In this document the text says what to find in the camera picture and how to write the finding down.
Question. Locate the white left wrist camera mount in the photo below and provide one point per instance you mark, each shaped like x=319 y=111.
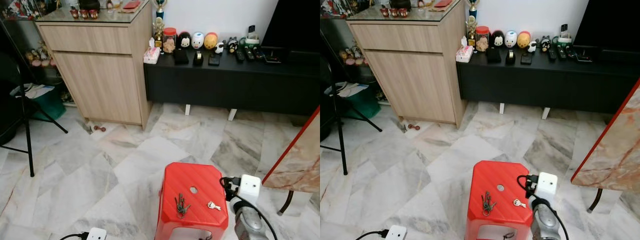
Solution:
x=96 y=235
x=396 y=233

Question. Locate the red-edged marble pattern board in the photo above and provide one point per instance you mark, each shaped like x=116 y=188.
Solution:
x=615 y=150
x=300 y=160

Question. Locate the yellow round figure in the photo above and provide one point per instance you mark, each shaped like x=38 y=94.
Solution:
x=524 y=40
x=211 y=41

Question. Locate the black television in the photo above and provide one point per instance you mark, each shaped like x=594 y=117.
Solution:
x=610 y=20
x=295 y=22

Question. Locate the black low TV console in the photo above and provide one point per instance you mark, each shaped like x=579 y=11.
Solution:
x=545 y=82
x=230 y=85

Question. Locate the pink tissue pack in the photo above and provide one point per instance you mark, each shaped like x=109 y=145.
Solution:
x=151 y=55
x=464 y=53

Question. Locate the red-lidded snack jar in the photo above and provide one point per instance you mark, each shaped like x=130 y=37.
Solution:
x=169 y=42
x=482 y=41

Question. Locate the black remote control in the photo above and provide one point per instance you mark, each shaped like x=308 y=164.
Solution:
x=561 y=53
x=240 y=56
x=259 y=53
x=571 y=52
x=249 y=54
x=552 y=54

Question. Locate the gold trophy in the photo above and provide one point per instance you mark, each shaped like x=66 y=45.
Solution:
x=159 y=25
x=472 y=22

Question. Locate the small white dog figurine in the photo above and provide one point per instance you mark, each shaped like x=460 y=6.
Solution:
x=219 y=48
x=532 y=47

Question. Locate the dark key bunch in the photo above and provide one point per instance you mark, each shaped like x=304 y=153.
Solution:
x=487 y=203
x=181 y=205

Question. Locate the dark glass display shelf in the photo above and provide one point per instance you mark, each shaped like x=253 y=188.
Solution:
x=17 y=35
x=332 y=35

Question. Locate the black folding chair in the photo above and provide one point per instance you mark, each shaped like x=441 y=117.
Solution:
x=341 y=130
x=26 y=130

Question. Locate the small red dumbbell-shaped object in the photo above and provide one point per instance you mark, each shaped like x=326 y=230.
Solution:
x=413 y=126
x=99 y=128

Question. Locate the white round figure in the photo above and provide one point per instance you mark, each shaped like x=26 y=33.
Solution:
x=198 y=41
x=510 y=39

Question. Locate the black white cat figurine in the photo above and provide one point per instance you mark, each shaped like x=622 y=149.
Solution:
x=232 y=45
x=545 y=44

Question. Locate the red plastic stool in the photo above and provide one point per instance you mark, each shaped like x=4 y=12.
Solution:
x=192 y=220
x=500 y=220

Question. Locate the flat red case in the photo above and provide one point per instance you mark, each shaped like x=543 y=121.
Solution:
x=131 y=5
x=443 y=3

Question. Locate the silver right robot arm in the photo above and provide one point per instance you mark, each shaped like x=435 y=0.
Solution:
x=544 y=225
x=247 y=225

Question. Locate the green plastic bin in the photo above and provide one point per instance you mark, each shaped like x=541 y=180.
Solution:
x=50 y=105
x=365 y=102

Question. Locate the black board stand leg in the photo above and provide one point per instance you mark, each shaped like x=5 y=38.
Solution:
x=286 y=204
x=596 y=200

